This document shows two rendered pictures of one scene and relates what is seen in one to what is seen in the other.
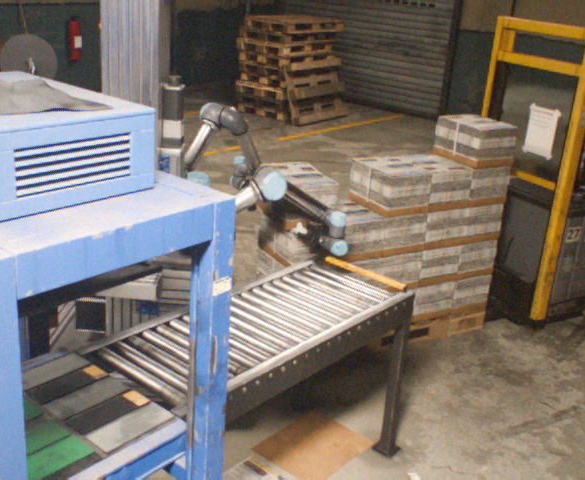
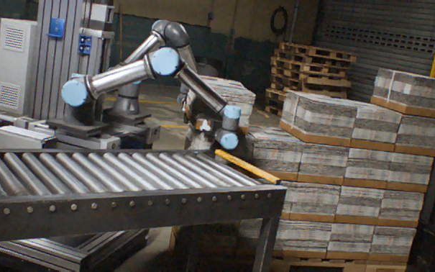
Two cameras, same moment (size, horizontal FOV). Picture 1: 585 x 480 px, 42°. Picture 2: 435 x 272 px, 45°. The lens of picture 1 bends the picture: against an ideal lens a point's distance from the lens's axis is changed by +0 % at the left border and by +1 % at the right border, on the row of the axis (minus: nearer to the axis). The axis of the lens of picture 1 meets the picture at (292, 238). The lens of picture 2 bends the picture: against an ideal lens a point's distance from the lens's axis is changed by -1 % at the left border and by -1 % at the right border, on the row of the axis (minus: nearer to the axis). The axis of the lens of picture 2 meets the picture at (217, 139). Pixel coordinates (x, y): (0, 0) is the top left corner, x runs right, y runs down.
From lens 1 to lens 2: 1.40 m
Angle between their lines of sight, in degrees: 16
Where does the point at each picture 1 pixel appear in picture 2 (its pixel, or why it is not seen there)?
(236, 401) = not seen: outside the picture
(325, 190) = (240, 98)
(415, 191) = (337, 121)
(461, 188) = (387, 130)
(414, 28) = (414, 68)
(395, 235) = (313, 162)
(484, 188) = (413, 136)
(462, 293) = (382, 240)
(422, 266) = (340, 201)
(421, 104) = not seen: hidden behind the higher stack
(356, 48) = (367, 80)
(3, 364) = not seen: outside the picture
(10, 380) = not seen: outside the picture
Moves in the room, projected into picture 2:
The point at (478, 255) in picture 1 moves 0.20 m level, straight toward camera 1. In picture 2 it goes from (402, 204) to (395, 211)
